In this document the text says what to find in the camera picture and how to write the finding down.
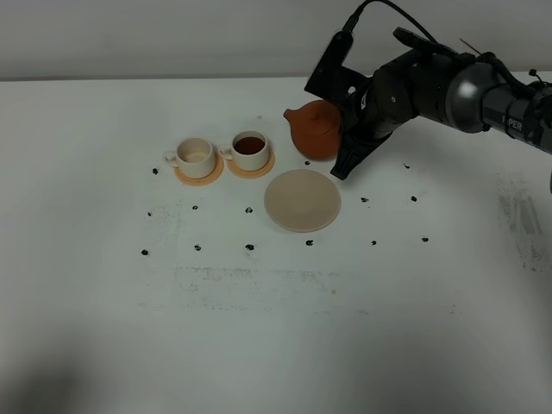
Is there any brown clay teapot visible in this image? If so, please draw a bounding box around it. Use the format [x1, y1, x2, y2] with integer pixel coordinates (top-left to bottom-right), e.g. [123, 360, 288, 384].
[284, 100, 341, 160]

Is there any left orange saucer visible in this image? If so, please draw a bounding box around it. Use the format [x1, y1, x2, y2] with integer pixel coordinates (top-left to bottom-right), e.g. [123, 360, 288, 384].
[174, 157, 225, 188]

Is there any orange saucer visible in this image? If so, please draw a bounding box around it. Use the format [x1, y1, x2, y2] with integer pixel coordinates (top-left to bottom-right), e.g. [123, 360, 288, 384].
[225, 148, 276, 179]
[174, 157, 225, 188]

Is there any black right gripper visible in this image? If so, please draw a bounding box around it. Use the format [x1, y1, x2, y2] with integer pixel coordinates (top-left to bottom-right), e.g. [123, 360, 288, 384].
[330, 64, 421, 180]

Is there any left white teacup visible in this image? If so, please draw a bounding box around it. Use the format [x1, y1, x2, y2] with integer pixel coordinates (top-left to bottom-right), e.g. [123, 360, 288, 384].
[163, 138, 216, 179]

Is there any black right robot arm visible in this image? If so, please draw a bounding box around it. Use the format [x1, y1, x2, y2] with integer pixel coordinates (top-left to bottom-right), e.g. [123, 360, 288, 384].
[331, 28, 551, 180]

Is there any right white teacup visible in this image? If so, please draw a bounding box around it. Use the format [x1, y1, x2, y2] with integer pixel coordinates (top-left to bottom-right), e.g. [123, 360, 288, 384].
[218, 131, 269, 172]

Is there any beige round teapot plate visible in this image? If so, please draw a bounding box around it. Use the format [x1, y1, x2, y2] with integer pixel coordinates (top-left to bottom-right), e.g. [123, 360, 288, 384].
[264, 170, 342, 233]

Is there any right orange saucer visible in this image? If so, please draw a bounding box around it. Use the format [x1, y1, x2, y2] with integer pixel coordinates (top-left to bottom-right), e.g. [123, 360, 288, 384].
[225, 148, 276, 179]

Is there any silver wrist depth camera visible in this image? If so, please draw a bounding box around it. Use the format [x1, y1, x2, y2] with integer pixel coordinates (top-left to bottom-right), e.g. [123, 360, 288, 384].
[332, 30, 354, 66]

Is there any white teacup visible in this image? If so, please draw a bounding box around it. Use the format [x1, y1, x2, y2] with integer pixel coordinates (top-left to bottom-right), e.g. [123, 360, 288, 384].
[218, 131, 269, 172]
[163, 138, 216, 179]

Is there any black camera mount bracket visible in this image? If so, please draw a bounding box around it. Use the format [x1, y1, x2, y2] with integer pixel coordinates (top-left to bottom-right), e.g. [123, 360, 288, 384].
[304, 36, 372, 110]

